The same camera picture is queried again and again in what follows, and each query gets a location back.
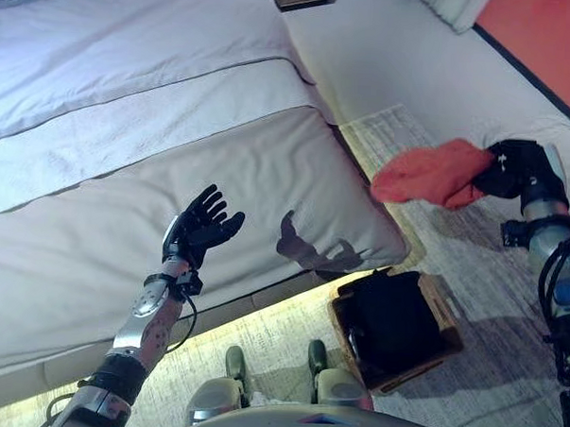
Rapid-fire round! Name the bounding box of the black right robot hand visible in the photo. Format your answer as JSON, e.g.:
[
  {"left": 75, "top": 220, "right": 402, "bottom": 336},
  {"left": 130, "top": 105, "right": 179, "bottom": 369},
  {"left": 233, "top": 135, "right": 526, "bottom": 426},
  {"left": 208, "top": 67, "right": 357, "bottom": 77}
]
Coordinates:
[{"left": 471, "top": 136, "right": 570, "bottom": 212}]

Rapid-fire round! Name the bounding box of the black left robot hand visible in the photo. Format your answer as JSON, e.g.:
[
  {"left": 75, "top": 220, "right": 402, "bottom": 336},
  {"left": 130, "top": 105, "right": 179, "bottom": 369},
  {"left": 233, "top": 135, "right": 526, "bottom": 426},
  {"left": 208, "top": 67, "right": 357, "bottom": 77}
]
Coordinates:
[{"left": 161, "top": 180, "right": 249, "bottom": 273}]

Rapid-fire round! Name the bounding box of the orange garment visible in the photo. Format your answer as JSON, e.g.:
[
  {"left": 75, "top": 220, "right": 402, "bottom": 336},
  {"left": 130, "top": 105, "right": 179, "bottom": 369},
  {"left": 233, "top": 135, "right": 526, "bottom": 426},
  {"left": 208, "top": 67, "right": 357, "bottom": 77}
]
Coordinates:
[{"left": 369, "top": 134, "right": 498, "bottom": 214}]

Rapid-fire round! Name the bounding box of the black garment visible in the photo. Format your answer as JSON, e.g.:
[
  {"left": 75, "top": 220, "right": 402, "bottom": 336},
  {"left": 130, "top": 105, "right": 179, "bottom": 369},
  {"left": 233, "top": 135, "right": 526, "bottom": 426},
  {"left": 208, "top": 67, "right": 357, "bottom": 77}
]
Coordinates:
[{"left": 340, "top": 267, "right": 450, "bottom": 379}]

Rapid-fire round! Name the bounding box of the bed with beige cover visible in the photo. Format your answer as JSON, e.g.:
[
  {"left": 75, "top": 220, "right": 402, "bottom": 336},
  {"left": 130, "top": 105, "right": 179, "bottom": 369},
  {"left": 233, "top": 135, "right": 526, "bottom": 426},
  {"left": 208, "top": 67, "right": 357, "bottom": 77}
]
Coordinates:
[{"left": 0, "top": 0, "right": 422, "bottom": 419}]

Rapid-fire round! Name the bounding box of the brown wicker basket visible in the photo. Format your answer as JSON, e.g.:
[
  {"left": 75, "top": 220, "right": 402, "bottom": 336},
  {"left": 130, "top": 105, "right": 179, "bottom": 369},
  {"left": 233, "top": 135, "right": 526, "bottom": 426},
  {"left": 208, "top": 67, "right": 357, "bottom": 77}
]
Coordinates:
[{"left": 322, "top": 265, "right": 469, "bottom": 398}]

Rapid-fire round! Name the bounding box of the beige wooden bed base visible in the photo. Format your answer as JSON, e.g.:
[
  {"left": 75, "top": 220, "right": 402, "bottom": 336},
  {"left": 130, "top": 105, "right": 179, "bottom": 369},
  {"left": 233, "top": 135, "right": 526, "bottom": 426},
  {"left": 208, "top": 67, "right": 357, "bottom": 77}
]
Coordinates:
[{"left": 0, "top": 265, "right": 342, "bottom": 427}]

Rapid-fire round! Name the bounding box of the grey woven rug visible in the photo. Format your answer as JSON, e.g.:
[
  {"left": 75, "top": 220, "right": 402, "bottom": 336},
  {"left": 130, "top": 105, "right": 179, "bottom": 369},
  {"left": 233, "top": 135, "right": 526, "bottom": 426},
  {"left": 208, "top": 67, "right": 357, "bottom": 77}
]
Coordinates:
[{"left": 126, "top": 91, "right": 570, "bottom": 427}]

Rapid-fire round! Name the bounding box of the white curtain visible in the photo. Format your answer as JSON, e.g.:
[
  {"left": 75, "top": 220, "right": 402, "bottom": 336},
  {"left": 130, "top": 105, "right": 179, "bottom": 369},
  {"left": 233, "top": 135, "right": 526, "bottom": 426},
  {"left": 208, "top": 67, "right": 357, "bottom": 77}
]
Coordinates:
[{"left": 412, "top": 0, "right": 495, "bottom": 36}]

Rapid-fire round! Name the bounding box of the white duvet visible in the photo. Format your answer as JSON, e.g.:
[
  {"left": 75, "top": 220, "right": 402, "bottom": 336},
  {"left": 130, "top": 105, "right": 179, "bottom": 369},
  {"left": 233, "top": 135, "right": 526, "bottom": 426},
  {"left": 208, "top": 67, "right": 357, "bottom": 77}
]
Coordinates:
[{"left": 0, "top": 0, "right": 343, "bottom": 236}]

